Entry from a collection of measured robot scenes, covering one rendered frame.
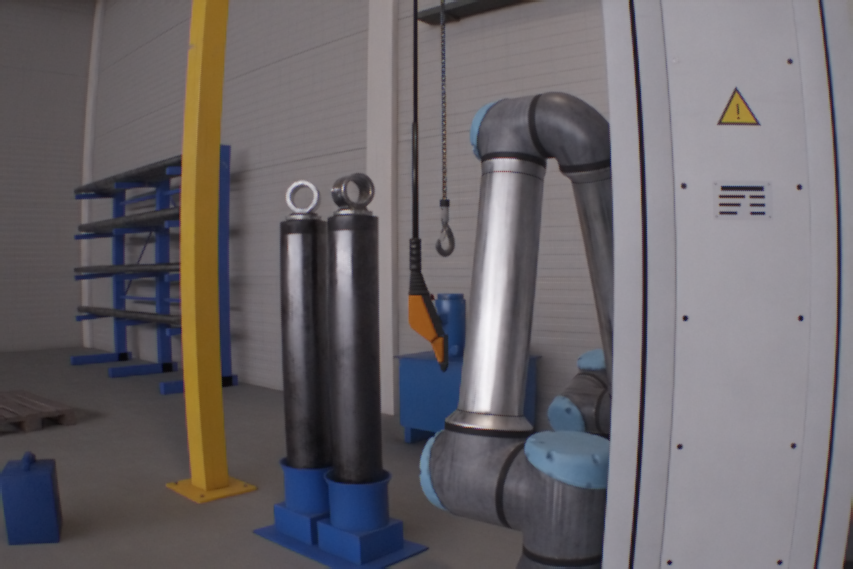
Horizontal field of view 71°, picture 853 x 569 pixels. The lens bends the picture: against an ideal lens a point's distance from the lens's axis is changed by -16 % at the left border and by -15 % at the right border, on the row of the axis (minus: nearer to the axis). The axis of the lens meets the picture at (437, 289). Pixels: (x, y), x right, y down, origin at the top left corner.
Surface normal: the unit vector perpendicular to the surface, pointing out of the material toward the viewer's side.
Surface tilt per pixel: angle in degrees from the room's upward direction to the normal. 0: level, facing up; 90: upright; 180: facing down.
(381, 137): 90
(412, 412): 90
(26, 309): 90
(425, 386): 90
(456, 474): 80
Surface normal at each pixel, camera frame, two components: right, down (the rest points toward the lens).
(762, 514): -0.29, 0.04
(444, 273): -0.64, 0.03
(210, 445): 0.77, 0.01
